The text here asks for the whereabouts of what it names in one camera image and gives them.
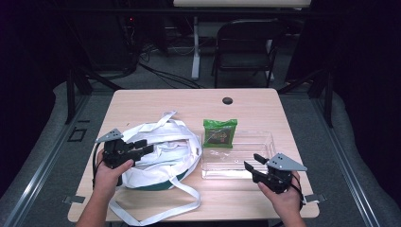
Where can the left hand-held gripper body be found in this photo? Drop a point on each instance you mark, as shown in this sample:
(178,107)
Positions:
(118,154)

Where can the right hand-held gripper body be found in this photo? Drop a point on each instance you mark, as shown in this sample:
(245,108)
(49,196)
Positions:
(277,178)

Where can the white tote bag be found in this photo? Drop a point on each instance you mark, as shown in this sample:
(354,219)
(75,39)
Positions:
(164,151)

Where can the clear plastic container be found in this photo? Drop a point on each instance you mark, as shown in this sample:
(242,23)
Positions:
(233,160)

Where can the green snack packet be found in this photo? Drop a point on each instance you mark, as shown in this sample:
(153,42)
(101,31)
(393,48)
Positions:
(219,134)

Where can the person's right hand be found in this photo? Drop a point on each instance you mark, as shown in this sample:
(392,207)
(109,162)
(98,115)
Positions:
(283,201)

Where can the person's left hand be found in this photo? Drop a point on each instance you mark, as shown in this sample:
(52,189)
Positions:
(108,181)

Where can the white desk leg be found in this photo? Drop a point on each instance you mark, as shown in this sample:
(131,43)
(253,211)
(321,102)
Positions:
(196,53)

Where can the dark equipment with red light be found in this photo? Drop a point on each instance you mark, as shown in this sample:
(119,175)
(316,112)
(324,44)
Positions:
(130,38)

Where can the black folding chair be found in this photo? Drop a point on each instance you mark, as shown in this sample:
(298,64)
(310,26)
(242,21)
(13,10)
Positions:
(249,41)

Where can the grey metal table bracket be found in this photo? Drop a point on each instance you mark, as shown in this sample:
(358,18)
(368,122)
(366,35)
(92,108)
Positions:
(317,198)
(74,199)

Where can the aluminium floor rail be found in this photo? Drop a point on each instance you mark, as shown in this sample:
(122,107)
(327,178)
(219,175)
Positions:
(44,160)
(343,160)

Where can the black metal frame stand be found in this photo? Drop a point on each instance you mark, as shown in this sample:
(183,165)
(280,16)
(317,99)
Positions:
(328,101)
(71,94)

